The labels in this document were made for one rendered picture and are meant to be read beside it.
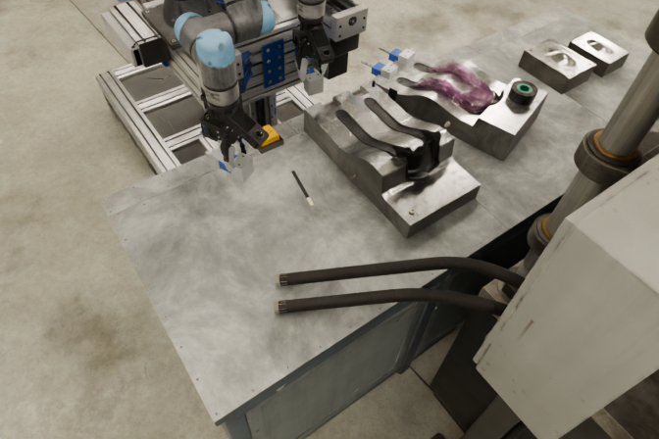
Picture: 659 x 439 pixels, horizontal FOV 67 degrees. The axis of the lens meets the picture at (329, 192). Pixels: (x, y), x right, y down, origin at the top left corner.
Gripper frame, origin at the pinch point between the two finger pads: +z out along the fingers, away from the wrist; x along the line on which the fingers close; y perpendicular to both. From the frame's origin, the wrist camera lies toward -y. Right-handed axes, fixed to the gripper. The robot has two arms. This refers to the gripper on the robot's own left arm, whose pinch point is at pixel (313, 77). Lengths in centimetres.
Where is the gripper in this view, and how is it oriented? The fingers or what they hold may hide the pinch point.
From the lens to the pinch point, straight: 155.5
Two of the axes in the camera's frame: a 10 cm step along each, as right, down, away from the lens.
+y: -4.2, -7.0, 5.7
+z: -0.4, 6.5, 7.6
